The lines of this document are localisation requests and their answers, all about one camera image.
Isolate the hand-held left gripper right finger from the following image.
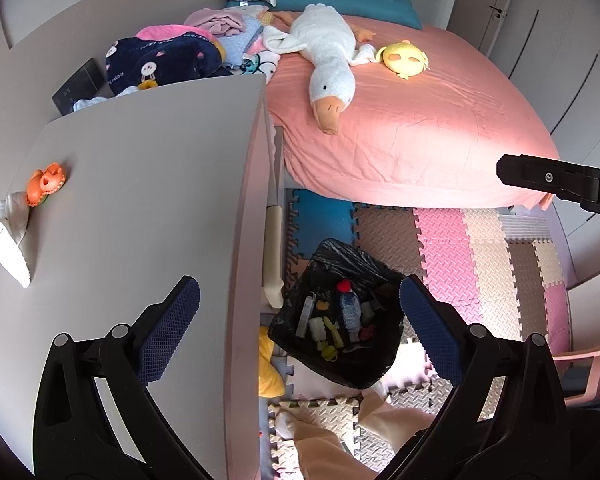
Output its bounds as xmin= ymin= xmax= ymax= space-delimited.
xmin=380 ymin=275 xmax=571 ymax=480

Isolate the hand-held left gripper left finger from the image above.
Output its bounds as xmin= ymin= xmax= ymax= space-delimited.
xmin=32 ymin=275 xmax=213 ymax=480

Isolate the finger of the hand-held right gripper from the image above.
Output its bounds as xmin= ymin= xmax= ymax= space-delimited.
xmin=497 ymin=154 xmax=600 ymax=218

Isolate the yellow translucent plastic toy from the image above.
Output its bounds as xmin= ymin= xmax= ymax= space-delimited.
xmin=316 ymin=340 xmax=343 ymax=363

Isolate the black trash bag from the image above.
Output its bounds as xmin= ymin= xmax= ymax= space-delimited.
xmin=267 ymin=237 xmax=411 ymax=391

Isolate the grey foam corner guard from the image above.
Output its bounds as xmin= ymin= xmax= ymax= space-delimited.
xmin=295 ymin=295 xmax=317 ymax=339

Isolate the coloured foam puzzle mat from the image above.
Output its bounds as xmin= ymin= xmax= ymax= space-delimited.
xmin=257 ymin=187 xmax=573 ymax=480

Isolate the person's right leg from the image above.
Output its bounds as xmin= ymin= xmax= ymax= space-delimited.
xmin=357 ymin=390 xmax=448 ymax=480

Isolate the person's leg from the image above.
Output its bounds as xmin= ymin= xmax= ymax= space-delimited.
xmin=357 ymin=390 xmax=448 ymax=480
xmin=275 ymin=405 xmax=381 ymax=480

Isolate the yellow plush item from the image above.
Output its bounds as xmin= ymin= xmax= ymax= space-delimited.
xmin=257 ymin=330 xmax=287 ymax=398

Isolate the cream table edge guard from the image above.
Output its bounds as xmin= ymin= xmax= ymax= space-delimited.
xmin=262 ymin=205 xmax=284 ymax=308

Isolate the pink bed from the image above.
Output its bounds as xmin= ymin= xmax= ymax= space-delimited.
xmin=265 ymin=10 xmax=561 ymax=211

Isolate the person's left leg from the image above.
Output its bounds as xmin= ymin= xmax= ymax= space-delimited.
xmin=275 ymin=405 xmax=381 ymax=480

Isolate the pink plastic chair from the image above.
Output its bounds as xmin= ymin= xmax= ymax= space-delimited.
xmin=550 ymin=340 xmax=600 ymax=411

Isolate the white quilted cloth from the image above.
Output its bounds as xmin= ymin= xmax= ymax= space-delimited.
xmin=0 ymin=191 xmax=33 ymax=289

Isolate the orange plastic toy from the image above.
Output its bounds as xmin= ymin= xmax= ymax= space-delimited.
xmin=26 ymin=162 xmax=67 ymax=207

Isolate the yellow chick plush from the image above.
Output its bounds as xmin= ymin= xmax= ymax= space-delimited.
xmin=376 ymin=40 xmax=429 ymax=81

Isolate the light blue small cloth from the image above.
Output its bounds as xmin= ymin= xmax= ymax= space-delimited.
xmin=71 ymin=85 xmax=141 ymax=112

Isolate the white goose plush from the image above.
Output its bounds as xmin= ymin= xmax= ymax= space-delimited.
xmin=262 ymin=3 xmax=381 ymax=136

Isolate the navy printed blanket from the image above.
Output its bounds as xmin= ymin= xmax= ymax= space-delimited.
xmin=104 ymin=30 xmax=226 ymax=96

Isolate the teal pillow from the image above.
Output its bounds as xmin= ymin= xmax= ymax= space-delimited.
xmin=270 ymin=0 xmax=423 ymax=31

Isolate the white printed cloth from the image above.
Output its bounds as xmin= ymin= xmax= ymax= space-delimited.
xmin=240 ymin=50 xmax=281 ymax=83

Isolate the light blue blanket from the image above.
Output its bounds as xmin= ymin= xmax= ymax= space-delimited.
xmin=220 ymin=7 xmax=271 ymax=68

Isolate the pink fleece cloth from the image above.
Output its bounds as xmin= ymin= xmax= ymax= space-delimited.
xmin=135 ymin=22 xmax=216 ymax=43

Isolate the lilac cloth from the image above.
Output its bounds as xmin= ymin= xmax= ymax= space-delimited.
xmin=184 ymin=7 xmax=246 ymax=38

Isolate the white door with black handle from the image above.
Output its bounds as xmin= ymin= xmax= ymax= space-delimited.
xmin=447 ymin=0 xmax=546 ymax=68

